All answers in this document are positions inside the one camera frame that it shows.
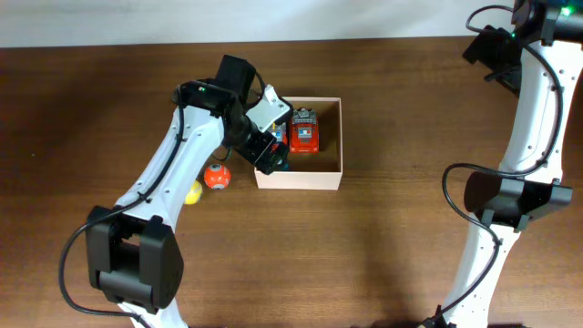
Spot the red truck with yellow crane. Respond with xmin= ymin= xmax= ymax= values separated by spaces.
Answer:
xmin=269 ymin=123 xmax=289 ymax=151

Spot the red toy fire truck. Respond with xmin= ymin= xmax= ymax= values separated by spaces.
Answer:
xmin=290 ymin=108 xmax=320 ymax=153

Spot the orange-red toy ball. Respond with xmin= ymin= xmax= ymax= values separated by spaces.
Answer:
xmin=203 ymin=164 xmax=231 ymax=190

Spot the yellow toy ball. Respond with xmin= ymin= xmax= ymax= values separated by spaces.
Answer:
xmin=184 ymin=180 xmax=203 ymax=205

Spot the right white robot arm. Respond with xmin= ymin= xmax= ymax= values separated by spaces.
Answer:
xmin=422 ymin=0 xmax=582 ymax=327

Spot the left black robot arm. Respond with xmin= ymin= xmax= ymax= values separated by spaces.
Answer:
xmin=83 ymin=56 xmax=292 ymax=327

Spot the pink cardboard box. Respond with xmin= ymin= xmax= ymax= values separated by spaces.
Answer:
xmin=253 ymin=97 xmax=343 ymax=190

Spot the left black cable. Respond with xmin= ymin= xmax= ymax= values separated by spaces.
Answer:
xmin=57 ymin=70 xmax=268 ymax=328

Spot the black cable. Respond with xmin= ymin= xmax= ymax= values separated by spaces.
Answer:
xmin=421 ymin=4 xmax=566 ymax=328
xmin=57 ymin=70 xmax=268 ymax=328

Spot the right black cable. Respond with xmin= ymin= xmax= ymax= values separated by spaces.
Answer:
xmin=421 ymin=4 xmax=566 ymax=328

